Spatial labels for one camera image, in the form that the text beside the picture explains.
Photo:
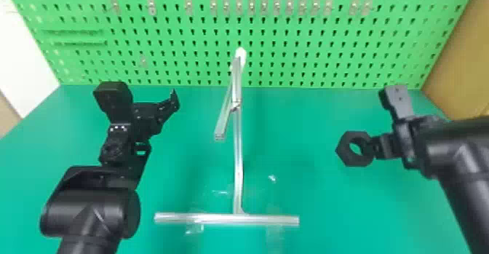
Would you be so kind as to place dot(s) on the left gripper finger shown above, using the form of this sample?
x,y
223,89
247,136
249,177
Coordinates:
x,y
168,99
172,112

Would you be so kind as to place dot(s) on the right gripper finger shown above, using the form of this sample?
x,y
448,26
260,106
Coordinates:
x,y
384,147

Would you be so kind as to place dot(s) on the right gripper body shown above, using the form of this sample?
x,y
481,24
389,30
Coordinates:
x,y
409,142

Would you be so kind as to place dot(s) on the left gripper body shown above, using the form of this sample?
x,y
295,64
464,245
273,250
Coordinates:
x,y
145,118

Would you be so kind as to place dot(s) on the black nut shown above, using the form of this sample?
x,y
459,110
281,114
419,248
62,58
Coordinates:
x,y
353,149

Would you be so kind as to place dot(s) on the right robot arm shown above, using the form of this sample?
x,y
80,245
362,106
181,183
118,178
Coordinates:
x,y
458,160

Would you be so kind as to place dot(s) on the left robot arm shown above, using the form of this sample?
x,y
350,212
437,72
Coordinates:
x,y
89,209

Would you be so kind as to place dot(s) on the metal stand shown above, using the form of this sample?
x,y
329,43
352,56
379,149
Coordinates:
x,y
237,163

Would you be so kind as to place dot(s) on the white panel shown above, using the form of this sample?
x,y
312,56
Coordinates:
x,y
23,64

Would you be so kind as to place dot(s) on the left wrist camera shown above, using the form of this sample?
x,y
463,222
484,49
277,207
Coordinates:
x,y
113,99

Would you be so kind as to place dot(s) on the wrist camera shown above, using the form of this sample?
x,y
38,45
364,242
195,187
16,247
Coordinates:
x,y
113,99
397,100

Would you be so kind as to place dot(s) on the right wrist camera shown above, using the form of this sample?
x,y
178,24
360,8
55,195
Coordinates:
x,y
397,100

